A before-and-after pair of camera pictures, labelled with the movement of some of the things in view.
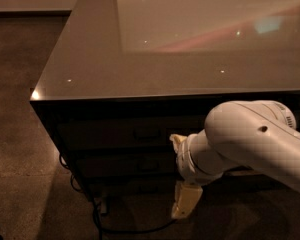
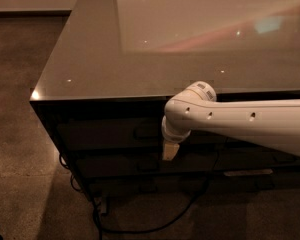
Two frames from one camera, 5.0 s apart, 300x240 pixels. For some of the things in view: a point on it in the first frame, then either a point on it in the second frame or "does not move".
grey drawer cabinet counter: (134, 67) does not move
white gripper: (185, 160) -> (171, 137)
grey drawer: (133, 133) does not move
